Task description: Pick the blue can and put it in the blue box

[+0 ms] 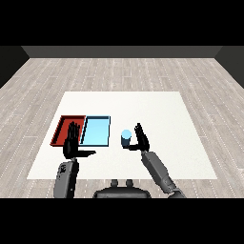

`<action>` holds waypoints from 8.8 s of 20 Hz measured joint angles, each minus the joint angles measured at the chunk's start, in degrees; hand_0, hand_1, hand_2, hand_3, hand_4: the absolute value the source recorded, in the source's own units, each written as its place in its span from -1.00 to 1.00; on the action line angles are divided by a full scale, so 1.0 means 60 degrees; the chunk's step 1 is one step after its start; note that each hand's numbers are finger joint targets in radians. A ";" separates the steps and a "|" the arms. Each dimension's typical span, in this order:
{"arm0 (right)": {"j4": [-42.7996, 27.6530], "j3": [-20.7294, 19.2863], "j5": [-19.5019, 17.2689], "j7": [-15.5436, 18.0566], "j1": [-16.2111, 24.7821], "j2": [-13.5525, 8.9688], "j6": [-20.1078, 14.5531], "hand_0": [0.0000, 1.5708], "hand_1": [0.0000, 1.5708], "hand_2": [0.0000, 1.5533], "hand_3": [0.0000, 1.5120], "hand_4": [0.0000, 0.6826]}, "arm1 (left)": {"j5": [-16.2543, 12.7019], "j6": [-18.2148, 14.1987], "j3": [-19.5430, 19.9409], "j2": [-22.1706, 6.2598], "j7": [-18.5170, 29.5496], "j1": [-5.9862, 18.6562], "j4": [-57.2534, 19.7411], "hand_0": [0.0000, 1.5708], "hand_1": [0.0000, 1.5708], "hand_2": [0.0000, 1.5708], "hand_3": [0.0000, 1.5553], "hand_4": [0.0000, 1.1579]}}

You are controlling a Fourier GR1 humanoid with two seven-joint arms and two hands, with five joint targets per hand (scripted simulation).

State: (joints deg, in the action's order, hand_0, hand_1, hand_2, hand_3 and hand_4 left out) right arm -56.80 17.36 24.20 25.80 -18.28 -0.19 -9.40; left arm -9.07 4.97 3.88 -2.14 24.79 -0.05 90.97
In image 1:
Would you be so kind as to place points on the small blue can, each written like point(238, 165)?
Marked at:
point(126, 138)

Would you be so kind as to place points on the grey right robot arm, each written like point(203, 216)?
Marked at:
point(159, 173)

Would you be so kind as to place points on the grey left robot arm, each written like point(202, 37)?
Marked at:
point(66, 178)

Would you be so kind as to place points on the dark grey robot body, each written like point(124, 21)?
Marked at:
point(122, 191)

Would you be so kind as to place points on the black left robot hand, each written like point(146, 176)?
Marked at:
point(71, 144)

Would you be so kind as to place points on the light blue shallow open box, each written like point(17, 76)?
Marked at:
point(95, 131)

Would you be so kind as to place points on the red shallow open box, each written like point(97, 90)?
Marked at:
point(62, 132)

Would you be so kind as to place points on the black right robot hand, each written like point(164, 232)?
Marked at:
point(143, 139)

